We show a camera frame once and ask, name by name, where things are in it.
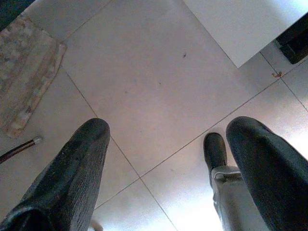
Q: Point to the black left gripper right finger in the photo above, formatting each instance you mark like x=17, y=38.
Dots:
x=276, y=183

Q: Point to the white fridge door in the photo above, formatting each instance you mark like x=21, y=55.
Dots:
x=240, y=26

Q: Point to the dark appliance base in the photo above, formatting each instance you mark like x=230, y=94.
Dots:
x=294, y=45

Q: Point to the silver left robot leg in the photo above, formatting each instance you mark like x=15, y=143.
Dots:
x=214, y=149

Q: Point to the beige patterned floor mat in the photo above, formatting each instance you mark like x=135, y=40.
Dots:
x=24, y=72

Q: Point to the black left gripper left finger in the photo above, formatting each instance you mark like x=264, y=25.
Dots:
x=60, y=183

